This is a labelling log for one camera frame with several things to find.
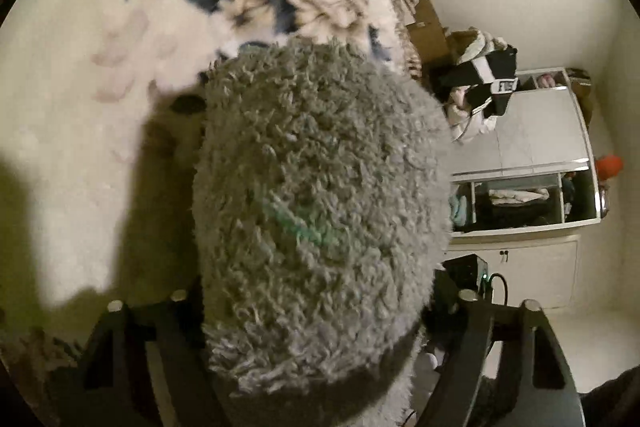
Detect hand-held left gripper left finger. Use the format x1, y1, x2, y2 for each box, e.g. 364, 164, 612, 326
82, 289, 221, 427

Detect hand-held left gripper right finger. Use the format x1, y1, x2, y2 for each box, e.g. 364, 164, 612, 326
415, 289, 587, 427

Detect grey fleece blanket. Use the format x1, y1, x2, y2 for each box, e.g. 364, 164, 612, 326
191, 37, 455, 427

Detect white wardrobe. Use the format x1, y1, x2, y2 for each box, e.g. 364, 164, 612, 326
446, 67, 610, 309

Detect orange round object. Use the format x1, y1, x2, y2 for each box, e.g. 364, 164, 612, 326
595, 154, 625, 182

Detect black jacket with white stripe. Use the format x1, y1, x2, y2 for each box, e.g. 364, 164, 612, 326
434, 47, 519, 116

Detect brown cardboard box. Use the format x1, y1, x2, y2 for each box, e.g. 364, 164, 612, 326
406, 0, 456, 64

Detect floral blanket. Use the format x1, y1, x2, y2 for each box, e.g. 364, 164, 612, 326
0, 0, 432, 410

